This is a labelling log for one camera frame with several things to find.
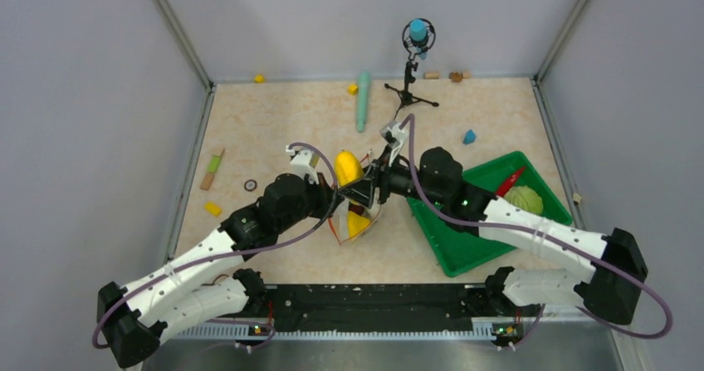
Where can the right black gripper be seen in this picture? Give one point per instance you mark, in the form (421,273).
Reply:
(384,174)

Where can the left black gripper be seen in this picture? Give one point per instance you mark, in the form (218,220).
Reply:
(326,194)

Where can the clear zip bag orange zipper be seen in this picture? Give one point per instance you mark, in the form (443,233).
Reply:
(338,223)

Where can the red chili pepper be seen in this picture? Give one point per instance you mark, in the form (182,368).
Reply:
(510,182)

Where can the green cabbage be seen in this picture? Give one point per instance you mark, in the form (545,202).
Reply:
(525,198)

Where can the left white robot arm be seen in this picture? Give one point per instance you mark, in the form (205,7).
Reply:
(208,281)

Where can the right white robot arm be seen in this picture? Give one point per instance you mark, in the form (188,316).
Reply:
(603,274)

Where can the wooden stick green block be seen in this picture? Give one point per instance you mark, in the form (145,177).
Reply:
(212,168)

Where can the teal plastic tube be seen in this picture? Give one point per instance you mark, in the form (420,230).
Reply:
(362,101)

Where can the green plastic tray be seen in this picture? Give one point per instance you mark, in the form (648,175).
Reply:
(460,252)

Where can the blue toy block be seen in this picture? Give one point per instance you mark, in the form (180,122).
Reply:
(469,137)

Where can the cork piece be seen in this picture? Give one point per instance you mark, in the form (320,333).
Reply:
(431,75)

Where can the brown wooden pieces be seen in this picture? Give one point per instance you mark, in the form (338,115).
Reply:
(459,76)

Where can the blue microphone on tripod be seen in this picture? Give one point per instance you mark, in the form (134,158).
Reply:
(418,37)

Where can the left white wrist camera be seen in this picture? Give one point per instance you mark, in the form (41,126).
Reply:
(303,162)

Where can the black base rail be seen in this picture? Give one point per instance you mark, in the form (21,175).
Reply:
(383,308)

